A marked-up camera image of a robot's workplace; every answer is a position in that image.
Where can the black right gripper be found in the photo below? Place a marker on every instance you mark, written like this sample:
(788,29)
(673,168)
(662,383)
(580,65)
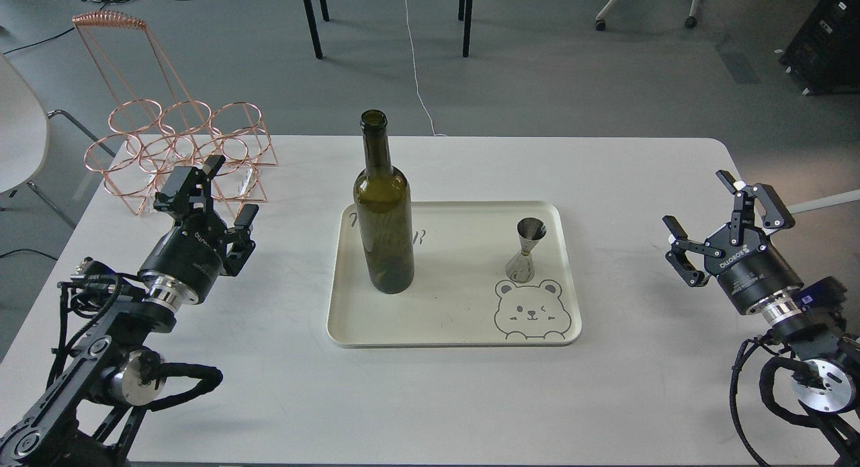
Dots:
(749,270)

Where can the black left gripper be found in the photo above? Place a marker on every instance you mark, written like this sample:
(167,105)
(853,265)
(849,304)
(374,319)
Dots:
(189,253)

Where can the dark green wine bottle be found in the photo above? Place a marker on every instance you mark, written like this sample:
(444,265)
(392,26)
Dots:
(382,197)

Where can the steel double jigger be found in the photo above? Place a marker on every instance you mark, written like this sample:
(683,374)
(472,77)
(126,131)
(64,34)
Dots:
(520,268)

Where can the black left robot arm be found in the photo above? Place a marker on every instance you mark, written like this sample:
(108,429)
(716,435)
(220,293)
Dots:
(104,380)

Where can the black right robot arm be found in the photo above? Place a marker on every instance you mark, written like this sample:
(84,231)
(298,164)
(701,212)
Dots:
(811,378)

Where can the white chair leg with caster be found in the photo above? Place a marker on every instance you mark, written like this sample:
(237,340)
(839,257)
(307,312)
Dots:
(828,201)

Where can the black equipment case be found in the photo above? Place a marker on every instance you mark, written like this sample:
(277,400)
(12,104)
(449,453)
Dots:
(823,55)

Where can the white chair at left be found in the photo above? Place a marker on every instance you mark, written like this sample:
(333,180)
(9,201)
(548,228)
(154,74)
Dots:
(25,135)

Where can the white office chair base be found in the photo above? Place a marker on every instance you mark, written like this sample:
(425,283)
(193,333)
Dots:
(644,11)

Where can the cream bear serving tray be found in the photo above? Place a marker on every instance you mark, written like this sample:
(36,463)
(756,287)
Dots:
(460,295)

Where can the black table legs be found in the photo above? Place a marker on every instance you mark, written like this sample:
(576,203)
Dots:
(382,25)

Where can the copper wire bottle rack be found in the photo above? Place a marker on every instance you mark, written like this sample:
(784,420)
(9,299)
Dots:
(159,132)

